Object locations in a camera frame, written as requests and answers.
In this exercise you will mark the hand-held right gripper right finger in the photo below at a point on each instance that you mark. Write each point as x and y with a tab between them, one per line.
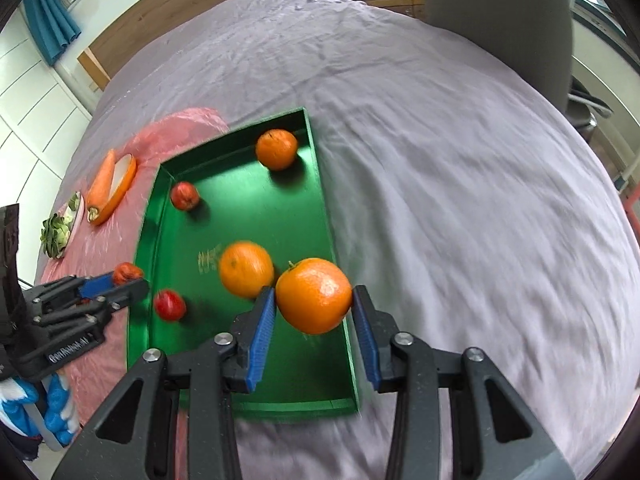
365	340

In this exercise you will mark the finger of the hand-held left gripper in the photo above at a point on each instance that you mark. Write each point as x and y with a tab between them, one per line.
132	292
97	286

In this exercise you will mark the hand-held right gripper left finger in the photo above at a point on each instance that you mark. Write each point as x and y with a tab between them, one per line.
262	330

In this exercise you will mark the red apple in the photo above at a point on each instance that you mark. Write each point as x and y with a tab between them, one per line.
127	271
170	305
185	196

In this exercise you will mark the orange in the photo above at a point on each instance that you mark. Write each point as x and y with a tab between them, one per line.
314	296
276	150
245	270

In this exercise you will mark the green rectangular tray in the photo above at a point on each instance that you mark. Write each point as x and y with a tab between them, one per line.
280	210

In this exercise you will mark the person's left hand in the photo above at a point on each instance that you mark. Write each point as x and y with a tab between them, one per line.
55	420

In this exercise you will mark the pink plastic sheet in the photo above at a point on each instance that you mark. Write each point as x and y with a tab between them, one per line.
100	245

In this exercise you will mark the plate with green vegetables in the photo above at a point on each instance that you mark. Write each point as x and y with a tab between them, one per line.
57	232

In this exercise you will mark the white plate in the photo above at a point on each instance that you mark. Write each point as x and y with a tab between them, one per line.
79	215

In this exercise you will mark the carrot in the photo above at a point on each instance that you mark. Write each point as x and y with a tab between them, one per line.
102	180

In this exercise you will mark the orange rimmed plate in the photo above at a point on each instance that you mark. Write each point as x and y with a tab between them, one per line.
122	180

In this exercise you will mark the white wardrobe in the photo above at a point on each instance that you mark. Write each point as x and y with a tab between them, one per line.
30	125

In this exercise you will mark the teal curtain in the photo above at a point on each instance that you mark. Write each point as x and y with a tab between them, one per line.
50	25

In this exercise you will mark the wooden headboard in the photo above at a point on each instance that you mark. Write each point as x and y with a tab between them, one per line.
175	15

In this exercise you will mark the grey chair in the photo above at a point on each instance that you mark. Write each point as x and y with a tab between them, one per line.
500	20

